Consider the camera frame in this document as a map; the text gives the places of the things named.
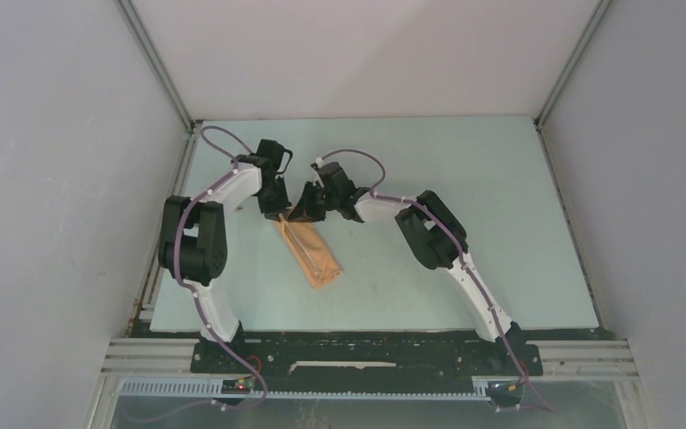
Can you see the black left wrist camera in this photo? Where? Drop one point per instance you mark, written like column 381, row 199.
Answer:
column 273, row 153

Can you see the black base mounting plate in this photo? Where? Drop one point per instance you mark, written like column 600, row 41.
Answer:
column 366, row 362

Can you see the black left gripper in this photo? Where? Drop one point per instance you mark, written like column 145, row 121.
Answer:
column 271, row 211

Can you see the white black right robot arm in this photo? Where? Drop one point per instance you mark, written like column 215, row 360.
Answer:
column 435, row 237

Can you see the peach cloth napkin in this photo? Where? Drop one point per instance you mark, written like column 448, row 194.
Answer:
column 311, row 251

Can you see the aluminium frame rail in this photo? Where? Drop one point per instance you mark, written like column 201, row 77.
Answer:
column 153, row 357

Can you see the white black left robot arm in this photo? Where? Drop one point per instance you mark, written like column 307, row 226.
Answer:
column 193, row 242

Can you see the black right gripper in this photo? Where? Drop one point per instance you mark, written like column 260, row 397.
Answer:
column 305, row 210

